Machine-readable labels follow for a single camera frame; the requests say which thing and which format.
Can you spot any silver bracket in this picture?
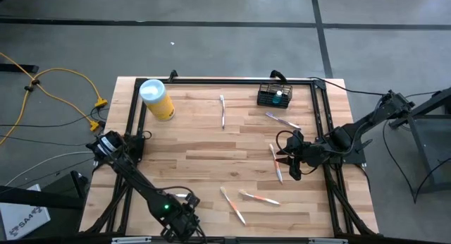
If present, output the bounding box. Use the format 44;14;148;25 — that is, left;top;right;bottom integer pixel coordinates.
111;236;152;244
308;238;349;244

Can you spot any black metal cart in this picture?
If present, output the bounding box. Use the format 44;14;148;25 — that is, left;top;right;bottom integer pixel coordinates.
389;87;451;195

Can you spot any black stand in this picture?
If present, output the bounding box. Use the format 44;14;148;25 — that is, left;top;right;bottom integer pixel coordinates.
0;170;89;212

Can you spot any black floor bar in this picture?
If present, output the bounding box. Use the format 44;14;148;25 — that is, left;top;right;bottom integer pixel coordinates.
0;63;39;74

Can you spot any yellow extension cable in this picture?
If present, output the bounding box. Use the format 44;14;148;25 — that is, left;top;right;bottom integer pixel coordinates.
0;51;101;128
0;67;109;147

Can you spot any grey cable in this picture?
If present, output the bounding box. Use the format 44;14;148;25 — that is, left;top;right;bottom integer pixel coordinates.
4;151;96;187

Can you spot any orange white toothbrush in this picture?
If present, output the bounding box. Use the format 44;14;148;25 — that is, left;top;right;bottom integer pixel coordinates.
238;188;281;206
268;143;284;184
219;185;247;226

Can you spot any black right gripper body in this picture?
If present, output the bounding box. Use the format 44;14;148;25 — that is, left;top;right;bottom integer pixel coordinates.
295;142;323;168

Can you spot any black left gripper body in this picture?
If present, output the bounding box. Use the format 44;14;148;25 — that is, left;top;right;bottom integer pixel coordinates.
171;200;202;240

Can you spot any black wire basket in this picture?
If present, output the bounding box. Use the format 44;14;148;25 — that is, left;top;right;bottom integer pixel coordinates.
256;82;294;109

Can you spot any yellow cylindrical can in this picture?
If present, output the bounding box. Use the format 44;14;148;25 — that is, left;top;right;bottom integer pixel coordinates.
138;78;176;122

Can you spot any black aluminium table frame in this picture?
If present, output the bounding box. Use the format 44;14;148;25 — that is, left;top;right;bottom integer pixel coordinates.
79;77;380;244

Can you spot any black cable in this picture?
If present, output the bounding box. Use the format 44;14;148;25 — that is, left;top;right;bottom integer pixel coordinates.
307;76;388;97
381;129;451;205

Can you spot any white printed box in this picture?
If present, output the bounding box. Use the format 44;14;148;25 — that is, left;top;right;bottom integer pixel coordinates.
0;183;52;242

